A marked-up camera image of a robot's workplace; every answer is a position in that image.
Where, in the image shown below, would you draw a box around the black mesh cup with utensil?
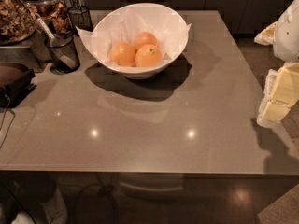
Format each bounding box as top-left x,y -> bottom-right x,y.
44,33 -> 80,73

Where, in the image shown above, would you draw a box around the white paper liner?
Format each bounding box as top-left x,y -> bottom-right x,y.
76,7 -> 192,67

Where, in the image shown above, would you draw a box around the silver serving utensil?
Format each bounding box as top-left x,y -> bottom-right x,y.
3,0 -> 78,69

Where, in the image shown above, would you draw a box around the glass jar of snacks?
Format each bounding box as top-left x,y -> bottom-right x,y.
0,0 -> 36,46

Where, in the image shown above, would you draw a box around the black mesh cup rear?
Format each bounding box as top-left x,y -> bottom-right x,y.
67,6 -> 93,31

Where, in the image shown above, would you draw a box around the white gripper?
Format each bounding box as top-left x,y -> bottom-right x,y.
254,0 -> 299,123

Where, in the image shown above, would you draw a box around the black cable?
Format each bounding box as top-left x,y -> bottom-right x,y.
0,97 -> 16,149

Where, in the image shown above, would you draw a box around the white bowl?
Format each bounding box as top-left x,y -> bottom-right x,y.
89,2 -> 190,80

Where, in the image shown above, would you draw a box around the black device on table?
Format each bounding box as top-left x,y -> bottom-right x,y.
0,63 -> 36,108

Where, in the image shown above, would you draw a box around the orange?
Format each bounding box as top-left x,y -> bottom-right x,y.
109,42 -> 135,67
135,44 -> 163,67
134,32 -> 158,50

